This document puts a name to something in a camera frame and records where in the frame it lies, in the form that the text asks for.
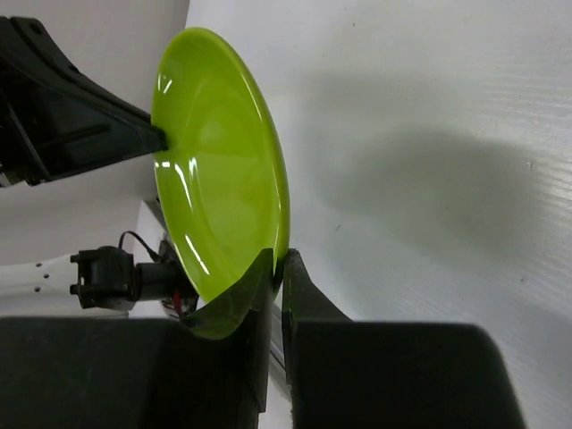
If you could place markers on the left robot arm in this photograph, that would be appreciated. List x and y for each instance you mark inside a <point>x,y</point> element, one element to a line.
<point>104,281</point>

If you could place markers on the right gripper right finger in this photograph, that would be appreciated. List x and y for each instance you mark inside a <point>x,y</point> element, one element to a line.
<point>348,374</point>

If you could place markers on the lime green plate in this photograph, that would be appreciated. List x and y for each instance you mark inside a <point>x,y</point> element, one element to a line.
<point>221,182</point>

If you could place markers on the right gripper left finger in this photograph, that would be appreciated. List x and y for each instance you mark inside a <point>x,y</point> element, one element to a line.
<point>208,370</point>

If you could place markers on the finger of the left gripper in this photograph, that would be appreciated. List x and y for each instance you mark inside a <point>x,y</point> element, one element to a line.
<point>55,122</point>

